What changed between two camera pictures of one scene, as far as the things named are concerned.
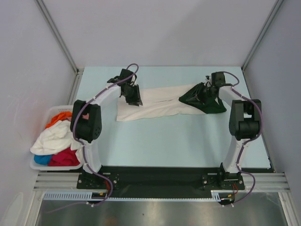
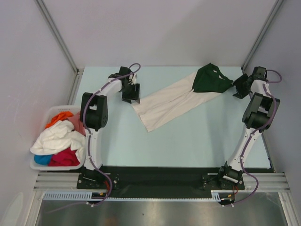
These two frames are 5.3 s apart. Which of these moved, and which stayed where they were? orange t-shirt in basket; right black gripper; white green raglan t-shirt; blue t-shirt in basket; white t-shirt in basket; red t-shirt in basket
Moved: white green raglan t-shirt; right black gripper
Stayed: white t-shirt in basket; red t-shirt in basket; blue t-shirt in basket; orange t-shirt in basket
